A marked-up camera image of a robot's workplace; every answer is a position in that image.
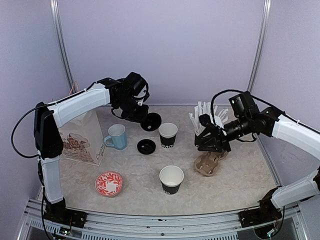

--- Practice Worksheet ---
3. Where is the aluminium post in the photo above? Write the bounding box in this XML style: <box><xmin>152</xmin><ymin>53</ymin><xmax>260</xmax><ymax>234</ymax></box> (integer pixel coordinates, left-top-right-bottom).
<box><xmin>50</xmin><ymin>0</ymin><xmax>75</xmax><ymax>92</ymax></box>
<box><xmin>247</xmin><ymin>0</ymin><xmax>272</xmax><ymax>93</ymax></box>

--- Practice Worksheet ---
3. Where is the aluminium front rail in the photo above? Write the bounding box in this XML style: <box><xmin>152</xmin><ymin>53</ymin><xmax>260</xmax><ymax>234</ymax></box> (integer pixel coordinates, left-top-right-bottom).
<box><xmin>14</xmin><ymin>199</ymin><xmax>312</xmax><ymax>240</ymax></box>

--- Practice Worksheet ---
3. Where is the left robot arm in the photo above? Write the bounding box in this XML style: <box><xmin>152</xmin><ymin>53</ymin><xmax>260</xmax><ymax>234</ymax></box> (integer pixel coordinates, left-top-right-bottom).
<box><xmin>33</xmin><ymin>72</ymin><xmax>150</xmax><ymax>223</ymax></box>

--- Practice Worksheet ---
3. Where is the black paper coffee cup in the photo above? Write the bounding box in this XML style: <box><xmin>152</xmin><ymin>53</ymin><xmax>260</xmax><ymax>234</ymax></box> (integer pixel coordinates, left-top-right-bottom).
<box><xmin>159</xmin><ymin>165</ymin><xmax>185</xmax><ymax>195</ymax></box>

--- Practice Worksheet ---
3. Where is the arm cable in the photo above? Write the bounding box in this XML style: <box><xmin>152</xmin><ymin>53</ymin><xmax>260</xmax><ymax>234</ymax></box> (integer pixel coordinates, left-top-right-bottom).
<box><xmin>209</xmin><ymin>89</ymin><xmax>301</xmax><ymax>126</ymax></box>
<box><xmin>10</xmin><ymin>107</ymin><xmax>41</xmax><ymax>159</ymax></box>

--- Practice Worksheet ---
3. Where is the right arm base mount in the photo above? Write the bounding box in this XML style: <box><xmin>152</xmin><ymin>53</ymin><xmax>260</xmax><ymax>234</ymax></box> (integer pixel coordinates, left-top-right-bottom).
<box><xmin>238</xmin><ymin>191</ymin><xmax>283</xmax><ymax>228</ymax></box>

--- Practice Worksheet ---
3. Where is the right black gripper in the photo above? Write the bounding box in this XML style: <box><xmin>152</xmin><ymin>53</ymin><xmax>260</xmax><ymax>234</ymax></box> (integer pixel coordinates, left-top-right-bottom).
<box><xmin>197</xmin><ymin>114</ymin><xmax>253</xmax><ymax>152</ymax></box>

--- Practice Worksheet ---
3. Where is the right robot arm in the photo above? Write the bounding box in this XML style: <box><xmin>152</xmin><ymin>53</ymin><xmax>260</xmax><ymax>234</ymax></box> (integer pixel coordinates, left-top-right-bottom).
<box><xmin>196</xmin><ymin>90</ymin><xmax>320</xmax><ymax>222</ymax></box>

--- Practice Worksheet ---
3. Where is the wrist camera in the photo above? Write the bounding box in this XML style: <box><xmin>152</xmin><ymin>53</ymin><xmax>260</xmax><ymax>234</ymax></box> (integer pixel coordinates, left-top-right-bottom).
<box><xmin>133</xmin><ymin>84</ymin><xmax>150</xmax><ymax>106</ymax></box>
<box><xmin>198</xmin><ymin>114</ymin><xmax>224</xmax><ymax>130</ymax></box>

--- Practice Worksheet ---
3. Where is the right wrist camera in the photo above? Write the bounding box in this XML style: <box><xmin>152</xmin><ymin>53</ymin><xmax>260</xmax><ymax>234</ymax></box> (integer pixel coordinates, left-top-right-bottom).
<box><xmin>198</xmin><ymin>114</ymin><xmax>224</xmax><ymax>130</ymax></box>

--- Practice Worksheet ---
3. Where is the right aluminium post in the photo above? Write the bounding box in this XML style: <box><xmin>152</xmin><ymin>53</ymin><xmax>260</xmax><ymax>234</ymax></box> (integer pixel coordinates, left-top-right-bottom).
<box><xmin>247</xmin><ymin>0</ymin><xmax>272</xmax><ymax>93</ymax></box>

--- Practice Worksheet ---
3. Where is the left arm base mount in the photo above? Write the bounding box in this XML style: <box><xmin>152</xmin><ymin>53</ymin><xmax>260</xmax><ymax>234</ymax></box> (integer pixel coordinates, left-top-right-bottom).
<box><xmin>44</xmin><ymin>197</ymin><xmax>88</xmax><ymax>229</ymax></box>

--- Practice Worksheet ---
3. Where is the black plastic cup lid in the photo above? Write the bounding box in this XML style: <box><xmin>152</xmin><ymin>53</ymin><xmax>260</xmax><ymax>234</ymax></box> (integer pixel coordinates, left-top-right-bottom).
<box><xmin>140</xmin><ymin>112</ymin><xmax>162</xmax><ymax>132</ymax></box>

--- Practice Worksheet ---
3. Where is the cream bear paper bag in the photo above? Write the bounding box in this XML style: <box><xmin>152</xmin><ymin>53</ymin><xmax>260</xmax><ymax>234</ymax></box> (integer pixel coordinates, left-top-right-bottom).
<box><xmin>59</xmin><ymin>110</ymin><xmax>106</xmax><ymax>166</ymax></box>

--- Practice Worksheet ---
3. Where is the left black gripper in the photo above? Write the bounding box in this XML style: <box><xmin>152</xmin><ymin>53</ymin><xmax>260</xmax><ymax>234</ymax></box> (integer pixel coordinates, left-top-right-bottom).
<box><xmin>116</xmin><ymin>95</ymin><xmax>150</xmax><ymax>123</ymax></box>

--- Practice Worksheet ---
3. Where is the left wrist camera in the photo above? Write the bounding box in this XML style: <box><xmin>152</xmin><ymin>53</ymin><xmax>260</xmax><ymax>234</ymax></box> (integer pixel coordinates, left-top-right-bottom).
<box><xmin>133</xmin><ymin>84</ymin><xmax>150</xmax><ymax>106</ymax></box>

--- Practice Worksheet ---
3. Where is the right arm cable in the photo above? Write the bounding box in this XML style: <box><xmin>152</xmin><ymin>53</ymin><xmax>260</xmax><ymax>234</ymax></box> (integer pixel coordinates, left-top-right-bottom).
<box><xmin>209</xmin><ymin>89</ymin><xmax>301</xmax><ymax>126</ymax></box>

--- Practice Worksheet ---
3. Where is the left aluminium post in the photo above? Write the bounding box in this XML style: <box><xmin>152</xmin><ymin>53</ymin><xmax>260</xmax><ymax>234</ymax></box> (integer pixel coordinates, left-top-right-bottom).
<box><xmin>50</xmin><ymin>0</ymin><xmax>75</xmax><ymax>92</ymax></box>

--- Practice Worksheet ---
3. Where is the brown pulp cup carrier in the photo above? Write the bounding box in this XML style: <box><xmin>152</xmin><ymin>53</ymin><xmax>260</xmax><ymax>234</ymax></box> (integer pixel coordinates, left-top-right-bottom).
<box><xmin>194</xmin><ymin>151</ymin><xmax>228</xmax><ymax>177</ymax></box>

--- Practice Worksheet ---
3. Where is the light blue mug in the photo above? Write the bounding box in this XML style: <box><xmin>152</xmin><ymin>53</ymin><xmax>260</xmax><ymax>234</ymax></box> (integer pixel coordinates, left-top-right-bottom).
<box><xmin>103</xmin><ymin>124</ymin><xmax>128</xmax><ymax>151</ymax></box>

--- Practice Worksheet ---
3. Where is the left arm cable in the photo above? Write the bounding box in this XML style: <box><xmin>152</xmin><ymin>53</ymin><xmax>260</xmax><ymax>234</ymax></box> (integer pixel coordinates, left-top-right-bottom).
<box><xmin>10</xmin><ymin>107</ymin><xmax>41</xmax><ymax>159</ymax></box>

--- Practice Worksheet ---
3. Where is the red patterned bowl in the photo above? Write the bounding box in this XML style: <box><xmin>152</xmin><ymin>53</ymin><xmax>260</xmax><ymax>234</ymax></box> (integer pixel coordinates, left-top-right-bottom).
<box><xmin>95</xmin><ymin>171</ymin><xmax>124</xmax><ymax>197</ymax></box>

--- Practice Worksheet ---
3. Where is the white wrapped straws bundle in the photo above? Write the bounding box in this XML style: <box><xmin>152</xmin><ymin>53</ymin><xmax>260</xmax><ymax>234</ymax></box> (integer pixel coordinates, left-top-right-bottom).
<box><xmin>189</xmin><ymin>101</ymin><xmax>229</xmax><ymax>136</ymax></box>

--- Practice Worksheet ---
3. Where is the black cup holding straws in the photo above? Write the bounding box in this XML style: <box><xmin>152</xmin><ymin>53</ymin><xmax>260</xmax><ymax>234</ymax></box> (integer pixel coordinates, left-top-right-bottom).
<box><xmin>194</xmin><ymin>133</ymin><xmax>203</xmax><ymax>151</ymax></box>

